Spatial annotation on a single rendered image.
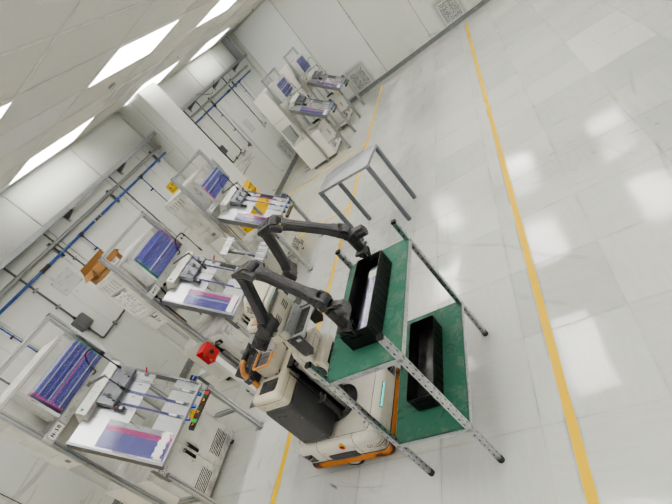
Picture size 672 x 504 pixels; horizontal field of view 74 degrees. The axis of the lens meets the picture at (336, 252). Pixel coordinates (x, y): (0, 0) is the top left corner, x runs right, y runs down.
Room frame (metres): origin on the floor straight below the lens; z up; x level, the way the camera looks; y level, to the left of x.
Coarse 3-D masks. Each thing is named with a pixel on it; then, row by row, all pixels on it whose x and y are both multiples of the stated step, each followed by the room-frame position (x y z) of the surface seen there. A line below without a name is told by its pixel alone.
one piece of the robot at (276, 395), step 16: (288, 352) 2.53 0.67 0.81; (240, 368) 2.49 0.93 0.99; (288, 368) 2.42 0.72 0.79; (256, 384) 2.46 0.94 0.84; (272, 384) 2.38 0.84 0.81; (288, 384) 2.34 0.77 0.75; (304, 384) 2.40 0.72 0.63; (256, 400) 2.37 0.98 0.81; (272, 400) 2.29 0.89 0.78; (288, 400) 2.27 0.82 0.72; (304, 400) 2.33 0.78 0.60; (320, 400) 2.34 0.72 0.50; (336, 400) 2.41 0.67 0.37; (272, 416) 2.37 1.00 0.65; (288, 416) 2.31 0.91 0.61; (304, 416) 2.26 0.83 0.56; (320, 416) 2.31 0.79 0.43; (304, 432) 2.32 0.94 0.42; (320, 432) 2.27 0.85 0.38
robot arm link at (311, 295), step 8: (264, 264) 2.02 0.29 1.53; (248, 272) 1.97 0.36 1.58; (256, 272) 1.96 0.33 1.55; (264, 272) 1.96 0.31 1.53; (272, 272) 1.96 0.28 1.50; (248, 280) 1.97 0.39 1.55; (256, 280) 1.98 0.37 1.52; (264, 280) 1.96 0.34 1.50; (272, 280) 1.93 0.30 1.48; (280, 280) 1.91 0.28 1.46; (288, 280) 1.90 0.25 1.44; (280, 288) 1.91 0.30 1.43; (288, 288) 1.88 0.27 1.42; (296, 288) 1.86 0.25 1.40; (304, 288) 1.85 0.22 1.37; (312, 288) 1.85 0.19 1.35; (296, 296) 1.87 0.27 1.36; (304, 296) 1.84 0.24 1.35; (312, 296) 1.81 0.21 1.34; (320, 296) 1.81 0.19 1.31; (328, 296) 1.81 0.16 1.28; (312, 304) 1.82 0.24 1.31
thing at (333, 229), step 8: (280, 216) 2.35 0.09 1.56; (280, 224) 2.31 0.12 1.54; (288, 224) 2.28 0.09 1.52; (296, 224) 2.28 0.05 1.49; (304, 224) 2.28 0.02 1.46; (312, 224) 2.27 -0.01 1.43; (320, 224) 2.27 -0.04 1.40; (328, 224) 2.27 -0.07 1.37; (336, 224) 2.27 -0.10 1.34; (344, 224) 2.27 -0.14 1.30; (272, 232) 2.29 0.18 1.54; (280, 232) 2.28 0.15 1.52; (304, 232) 2.29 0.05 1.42; (312, 232) 2.27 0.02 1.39; (320, 232) 2.26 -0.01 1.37; (328, 232) 2.25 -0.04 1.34; (336, 232) 2.23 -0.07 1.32; (344, 232) 2.22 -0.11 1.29
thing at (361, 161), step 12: (360, 156) 4.65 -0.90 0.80; (372, 156) 4.44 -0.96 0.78; (384, 156) 4.60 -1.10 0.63; (336, 168) 4.94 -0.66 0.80; (348, 168) 4.63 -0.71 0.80; (360, 168) 4.34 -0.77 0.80; (324, 180) 4.92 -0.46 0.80; (336, 180) 4.60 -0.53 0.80; (348, 192) 5.03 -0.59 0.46; (408, 192) 4.62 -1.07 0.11; (396, 204) 4.29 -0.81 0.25; (408, 216) 4.29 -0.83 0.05; (360, 240) 4.73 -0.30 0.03
